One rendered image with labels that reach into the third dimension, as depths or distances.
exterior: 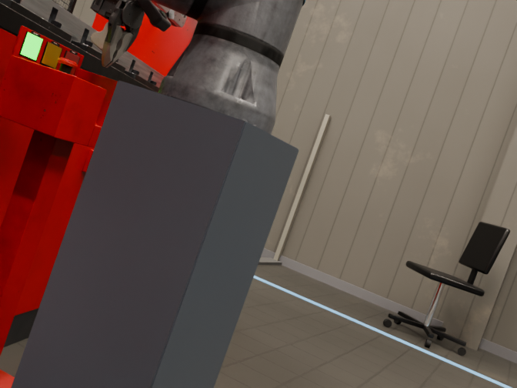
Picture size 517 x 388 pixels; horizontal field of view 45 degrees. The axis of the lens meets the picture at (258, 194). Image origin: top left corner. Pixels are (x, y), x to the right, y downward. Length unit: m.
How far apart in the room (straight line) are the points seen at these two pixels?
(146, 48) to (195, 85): 2.54
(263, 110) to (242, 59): 0.06
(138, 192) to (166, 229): 0.06
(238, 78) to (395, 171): 4.86
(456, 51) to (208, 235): 5.13
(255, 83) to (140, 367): 0.35
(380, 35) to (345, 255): 1.99
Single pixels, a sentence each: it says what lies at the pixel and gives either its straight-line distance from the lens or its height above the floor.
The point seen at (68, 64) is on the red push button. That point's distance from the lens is 1.30.
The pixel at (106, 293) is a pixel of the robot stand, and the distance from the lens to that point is 0.75.
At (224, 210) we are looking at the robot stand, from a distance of 0.71.
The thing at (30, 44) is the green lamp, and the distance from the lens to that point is 1.36.
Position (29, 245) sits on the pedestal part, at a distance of 1.38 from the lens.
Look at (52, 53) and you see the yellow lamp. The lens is 1.41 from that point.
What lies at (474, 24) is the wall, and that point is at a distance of 5.80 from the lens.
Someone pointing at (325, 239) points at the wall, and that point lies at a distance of 5.67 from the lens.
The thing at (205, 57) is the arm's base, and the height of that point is 0.83.
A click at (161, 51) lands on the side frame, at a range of 3.25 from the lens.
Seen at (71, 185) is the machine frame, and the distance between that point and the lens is 1.96.
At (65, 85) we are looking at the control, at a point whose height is 0.76.
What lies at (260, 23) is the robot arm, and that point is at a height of 0.89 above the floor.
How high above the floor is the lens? 0.73
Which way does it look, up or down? 2 degrees down
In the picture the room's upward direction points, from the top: 20 degrees clockwise
